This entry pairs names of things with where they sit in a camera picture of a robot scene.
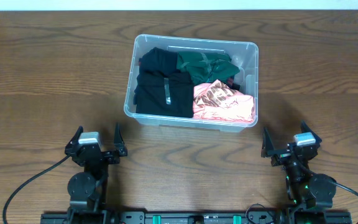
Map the dark navy garment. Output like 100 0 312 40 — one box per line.
139 47 178 75

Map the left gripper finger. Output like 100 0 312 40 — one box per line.
114 123 126 152
67 126 83 149

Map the black mounting rail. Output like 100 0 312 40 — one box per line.
40 210 352 224

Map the pink shirt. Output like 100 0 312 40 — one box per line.
193 80 255 123

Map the dark green garment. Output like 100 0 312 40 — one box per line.
177 51 240 85

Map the black garment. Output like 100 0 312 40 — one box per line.
134 71 194 118

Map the clear plastic storage bin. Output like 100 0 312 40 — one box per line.
124 34 259 133

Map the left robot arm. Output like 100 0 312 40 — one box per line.
63 124 127 224

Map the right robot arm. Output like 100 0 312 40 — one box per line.
261 122 336 223

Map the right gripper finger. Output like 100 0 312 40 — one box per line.
300 121 316 137
261 128 275 157

